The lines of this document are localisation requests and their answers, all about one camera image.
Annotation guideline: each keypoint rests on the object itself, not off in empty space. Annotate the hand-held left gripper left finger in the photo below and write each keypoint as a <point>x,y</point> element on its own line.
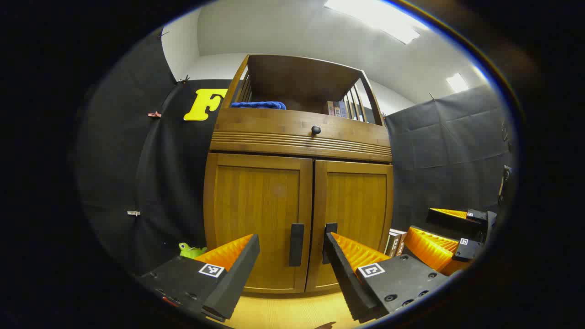
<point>237,274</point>

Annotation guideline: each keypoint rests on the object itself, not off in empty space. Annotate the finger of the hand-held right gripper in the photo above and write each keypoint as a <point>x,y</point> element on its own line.
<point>452,224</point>
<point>429,249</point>

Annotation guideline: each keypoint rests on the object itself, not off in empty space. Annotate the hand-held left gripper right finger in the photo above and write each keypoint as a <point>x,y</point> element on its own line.
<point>343,278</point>

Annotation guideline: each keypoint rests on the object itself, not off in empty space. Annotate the wooden shoe cabinet door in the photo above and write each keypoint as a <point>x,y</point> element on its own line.
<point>356,205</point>
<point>256,205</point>

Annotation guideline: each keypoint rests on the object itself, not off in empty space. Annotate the wooden double-door shoe cabinet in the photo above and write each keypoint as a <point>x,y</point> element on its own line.
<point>297,77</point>

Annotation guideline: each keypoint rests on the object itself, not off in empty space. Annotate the brown cardboard box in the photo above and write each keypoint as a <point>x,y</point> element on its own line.
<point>401,242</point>
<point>392,243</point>

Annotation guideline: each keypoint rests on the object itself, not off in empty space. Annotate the green frog plush toy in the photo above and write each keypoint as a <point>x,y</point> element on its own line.
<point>189,250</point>

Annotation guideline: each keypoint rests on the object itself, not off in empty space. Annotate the black backdrop cloth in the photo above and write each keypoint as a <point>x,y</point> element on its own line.
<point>438,151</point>
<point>173,183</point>

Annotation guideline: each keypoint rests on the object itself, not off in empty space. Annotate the white clip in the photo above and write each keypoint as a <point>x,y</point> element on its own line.
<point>133,213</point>

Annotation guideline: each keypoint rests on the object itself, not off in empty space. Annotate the small ceiling light panel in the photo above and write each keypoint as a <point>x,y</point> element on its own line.
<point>457,82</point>

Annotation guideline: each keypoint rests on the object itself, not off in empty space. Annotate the row of small books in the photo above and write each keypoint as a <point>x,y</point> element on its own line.
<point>340,109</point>

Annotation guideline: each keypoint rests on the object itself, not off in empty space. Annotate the blue towel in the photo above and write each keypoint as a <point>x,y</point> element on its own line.
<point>258,105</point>

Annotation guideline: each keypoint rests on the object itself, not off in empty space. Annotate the red clip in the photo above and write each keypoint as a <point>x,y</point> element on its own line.
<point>154,114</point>

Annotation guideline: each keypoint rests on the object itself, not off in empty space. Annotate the black clip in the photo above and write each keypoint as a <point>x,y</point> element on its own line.
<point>184,79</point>

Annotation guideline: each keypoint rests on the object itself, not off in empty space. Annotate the large ceiling light panel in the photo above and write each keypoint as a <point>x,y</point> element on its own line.
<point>374,18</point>

